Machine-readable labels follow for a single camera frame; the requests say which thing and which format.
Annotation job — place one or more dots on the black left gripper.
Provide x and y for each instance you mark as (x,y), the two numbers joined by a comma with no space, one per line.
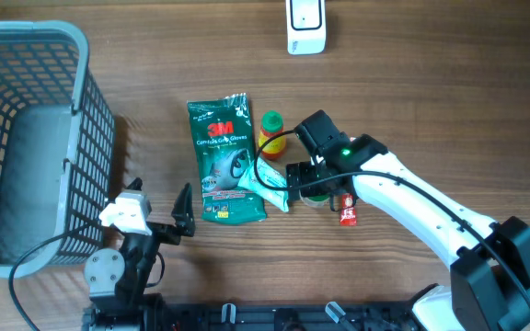
(182,214)

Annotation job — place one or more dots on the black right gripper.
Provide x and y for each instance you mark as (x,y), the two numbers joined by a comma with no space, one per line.
(305,173)

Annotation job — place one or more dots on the green lid white jar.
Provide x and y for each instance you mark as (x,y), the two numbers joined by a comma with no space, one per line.
(316,201)

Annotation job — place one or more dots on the white teal wet wipes pack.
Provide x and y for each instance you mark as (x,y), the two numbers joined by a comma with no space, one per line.
(266,182)

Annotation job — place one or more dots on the red coffee stick sachet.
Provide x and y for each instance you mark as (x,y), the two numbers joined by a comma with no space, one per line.
(348,215)

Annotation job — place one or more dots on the red sauce bottle green cap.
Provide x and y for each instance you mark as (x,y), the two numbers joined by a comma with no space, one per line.
(271,127)

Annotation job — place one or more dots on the green 3M gloves packet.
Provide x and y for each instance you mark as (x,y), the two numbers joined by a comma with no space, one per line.
(223,140)

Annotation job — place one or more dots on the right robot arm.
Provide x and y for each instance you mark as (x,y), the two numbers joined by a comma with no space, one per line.
(488,261)

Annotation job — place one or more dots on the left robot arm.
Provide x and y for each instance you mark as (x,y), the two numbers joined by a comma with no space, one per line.
(117,278)

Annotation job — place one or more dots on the white barcode scanner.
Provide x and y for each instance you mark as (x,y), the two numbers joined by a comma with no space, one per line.
(306,26)

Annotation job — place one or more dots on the grey plastic shopping basket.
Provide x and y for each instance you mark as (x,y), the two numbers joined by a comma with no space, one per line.
(56,142)

